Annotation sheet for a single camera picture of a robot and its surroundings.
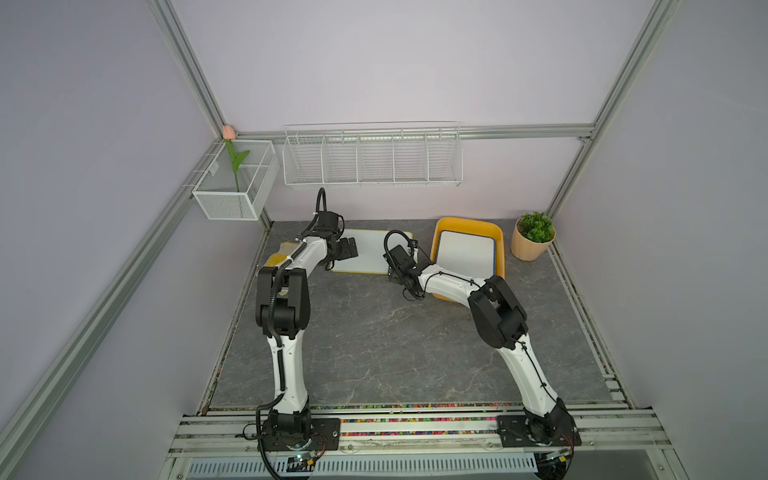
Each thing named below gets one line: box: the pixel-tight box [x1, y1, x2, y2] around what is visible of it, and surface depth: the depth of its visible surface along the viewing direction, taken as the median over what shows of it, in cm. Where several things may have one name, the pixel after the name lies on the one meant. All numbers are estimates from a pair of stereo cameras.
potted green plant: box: [510, 211, 557, 261], surface depth 103 cm
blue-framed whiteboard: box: [436, 230, 497, 281], surface depth 111 cm
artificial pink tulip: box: [222, 124, 251, 192], surface depth 93 cm
